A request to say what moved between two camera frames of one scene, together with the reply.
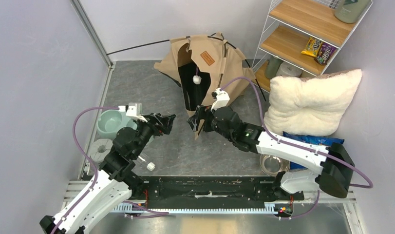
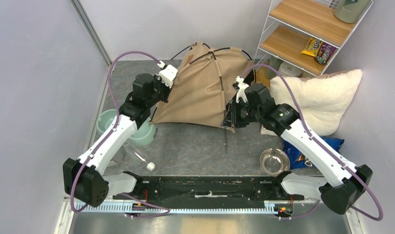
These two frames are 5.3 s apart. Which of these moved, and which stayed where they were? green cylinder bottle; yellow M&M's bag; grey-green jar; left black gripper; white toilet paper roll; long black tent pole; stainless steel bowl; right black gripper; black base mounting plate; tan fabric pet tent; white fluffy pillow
Moved: tan fabric pet tent; long black tent pole; left black gripper; right black gripper
Stayed: stainless steel bowl; white fluffy pillow; yellow M&M's bag; black base mounting plate; white toilet paper roll; green cylinder bottle; grey-green jar
